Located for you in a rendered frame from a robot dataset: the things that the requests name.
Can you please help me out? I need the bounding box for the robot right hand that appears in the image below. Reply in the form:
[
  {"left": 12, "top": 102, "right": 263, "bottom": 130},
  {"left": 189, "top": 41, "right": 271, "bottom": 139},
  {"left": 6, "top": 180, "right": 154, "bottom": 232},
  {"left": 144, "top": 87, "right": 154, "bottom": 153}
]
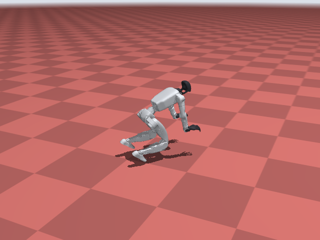
[{"left": 185, "top": 124, "right": 201, "bottom": 132}]

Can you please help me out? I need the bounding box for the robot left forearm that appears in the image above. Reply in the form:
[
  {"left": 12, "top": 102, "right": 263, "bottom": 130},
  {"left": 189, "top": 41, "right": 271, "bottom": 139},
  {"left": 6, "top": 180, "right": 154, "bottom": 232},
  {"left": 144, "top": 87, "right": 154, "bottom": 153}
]
[{"left": 169, "top": 105, "right": 178, "bottom": 119}]

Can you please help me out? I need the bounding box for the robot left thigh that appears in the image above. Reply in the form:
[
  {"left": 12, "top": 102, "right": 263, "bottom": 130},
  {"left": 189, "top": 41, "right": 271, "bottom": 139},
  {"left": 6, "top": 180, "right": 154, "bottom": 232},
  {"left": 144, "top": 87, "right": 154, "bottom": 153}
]
[{"left": 137, "top": 109, "right": 157, "bottom": 139}]

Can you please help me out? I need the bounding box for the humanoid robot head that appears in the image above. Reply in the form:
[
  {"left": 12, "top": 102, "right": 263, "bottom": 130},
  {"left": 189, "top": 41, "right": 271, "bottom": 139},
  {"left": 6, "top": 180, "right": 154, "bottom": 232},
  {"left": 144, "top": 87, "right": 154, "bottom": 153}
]
[{"left": 174, "top": 80, "right": 191, "bottom": 95}]

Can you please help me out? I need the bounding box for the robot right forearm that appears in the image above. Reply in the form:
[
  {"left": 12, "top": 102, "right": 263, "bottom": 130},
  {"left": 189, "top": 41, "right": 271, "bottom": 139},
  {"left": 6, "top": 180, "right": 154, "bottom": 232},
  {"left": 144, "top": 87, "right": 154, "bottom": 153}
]
[{"left": 181, "top": 112, "right": 189, "bottom": 133}]

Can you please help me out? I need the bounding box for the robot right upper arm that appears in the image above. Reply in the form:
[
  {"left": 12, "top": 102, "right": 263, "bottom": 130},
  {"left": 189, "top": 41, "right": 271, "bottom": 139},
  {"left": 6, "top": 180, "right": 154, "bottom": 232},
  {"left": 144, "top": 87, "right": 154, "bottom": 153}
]
[{"left": 175, "top": 93, "right": 186, "bottom": 119}]

